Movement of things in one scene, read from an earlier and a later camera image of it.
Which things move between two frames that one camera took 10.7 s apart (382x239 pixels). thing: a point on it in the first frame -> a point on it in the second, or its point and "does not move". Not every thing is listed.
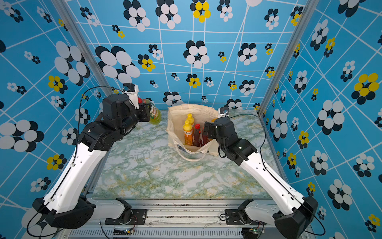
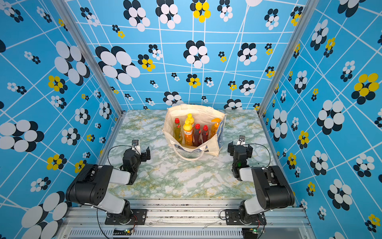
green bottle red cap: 155,113 -> 177,133
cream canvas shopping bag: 177,116 does not move
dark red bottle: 197,136 does not move
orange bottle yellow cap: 188,134 does not move
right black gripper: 214,128 -> 232,149
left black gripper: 146,111 -> 143,155
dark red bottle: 205,138 does not move
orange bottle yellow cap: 191,119 does not move
